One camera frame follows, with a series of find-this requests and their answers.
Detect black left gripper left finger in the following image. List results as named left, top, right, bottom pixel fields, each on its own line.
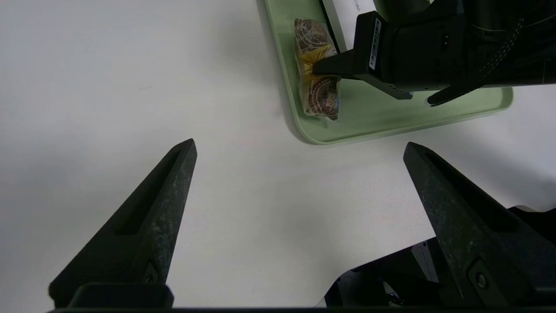
left=49, top=139, right=198, bottom=307

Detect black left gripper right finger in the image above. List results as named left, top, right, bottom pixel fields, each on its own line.
left=403, top=142, right=556, bottom=307

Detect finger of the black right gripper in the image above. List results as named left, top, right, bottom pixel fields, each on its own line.
left=313, top=51, right=357, bottom=80

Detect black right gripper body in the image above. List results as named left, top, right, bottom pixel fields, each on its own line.
left=354, top=11, right=470, bottom=100

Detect chocolate candy packet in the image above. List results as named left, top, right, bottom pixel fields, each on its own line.
left=294, top=18, right=341, bottom=121

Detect white rectangular plastic case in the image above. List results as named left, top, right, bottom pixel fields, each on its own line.
left=321, top=0, right=378, bottom=53

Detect green plastic tray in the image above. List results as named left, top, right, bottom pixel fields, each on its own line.
left=263, top=0, right=514, bottom=145

